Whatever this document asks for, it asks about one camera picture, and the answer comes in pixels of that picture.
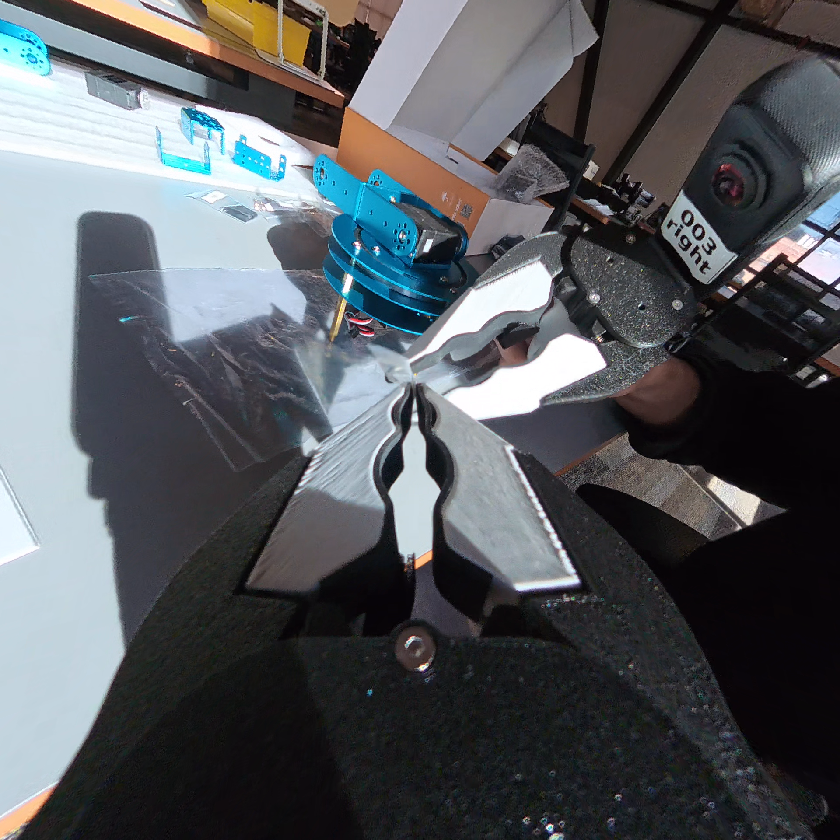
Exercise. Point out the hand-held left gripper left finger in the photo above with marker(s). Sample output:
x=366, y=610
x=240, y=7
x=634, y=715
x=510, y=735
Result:
x=328, y=518

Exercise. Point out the black servo motor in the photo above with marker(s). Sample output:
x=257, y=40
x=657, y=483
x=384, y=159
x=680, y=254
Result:
x=111, y=88

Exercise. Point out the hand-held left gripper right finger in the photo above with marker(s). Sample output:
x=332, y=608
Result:
x=499, y=518

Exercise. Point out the yellow storage bins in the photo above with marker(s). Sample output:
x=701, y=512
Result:
x=269, y=29

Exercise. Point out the blue round-ended bracket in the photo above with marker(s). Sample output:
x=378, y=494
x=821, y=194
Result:
x=26, y=49

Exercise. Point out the blue plain U bracket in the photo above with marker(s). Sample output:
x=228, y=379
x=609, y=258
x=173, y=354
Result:
x=187, y=164

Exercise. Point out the blue perforated U bracket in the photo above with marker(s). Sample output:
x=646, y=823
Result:
x=259, y=161

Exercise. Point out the person's torso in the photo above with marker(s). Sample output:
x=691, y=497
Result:
x=774, y=623

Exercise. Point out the person's right hand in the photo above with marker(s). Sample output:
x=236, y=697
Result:
x=663, y=387

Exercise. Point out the orange and white cardboard box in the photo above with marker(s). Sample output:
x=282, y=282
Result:
x=407, y=164

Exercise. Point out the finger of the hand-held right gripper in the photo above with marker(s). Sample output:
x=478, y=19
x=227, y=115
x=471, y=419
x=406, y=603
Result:
x=505, y=289
x=544, y=374

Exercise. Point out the blue small bracket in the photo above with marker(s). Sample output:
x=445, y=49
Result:
x=197, y=121

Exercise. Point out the white foam sheet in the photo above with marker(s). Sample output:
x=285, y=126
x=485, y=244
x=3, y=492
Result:
x=79, y=138

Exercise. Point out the black bubble wrap bag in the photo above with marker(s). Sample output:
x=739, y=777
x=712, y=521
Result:
x=531, y=174

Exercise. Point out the grey desk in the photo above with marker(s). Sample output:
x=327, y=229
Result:
x=39, y=328

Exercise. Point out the wooden edged background desk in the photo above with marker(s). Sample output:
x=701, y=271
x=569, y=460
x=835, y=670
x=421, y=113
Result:
x=216, y=46

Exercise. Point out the pile of small hardware bags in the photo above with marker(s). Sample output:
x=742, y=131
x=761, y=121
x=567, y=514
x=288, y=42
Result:
x=236, y=210

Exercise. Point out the blue toy robot arm base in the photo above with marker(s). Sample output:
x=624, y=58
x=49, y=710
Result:
x=394, y=275

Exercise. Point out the large clear plastic bag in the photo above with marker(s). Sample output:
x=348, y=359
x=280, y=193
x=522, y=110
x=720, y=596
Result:
x=229, y=341

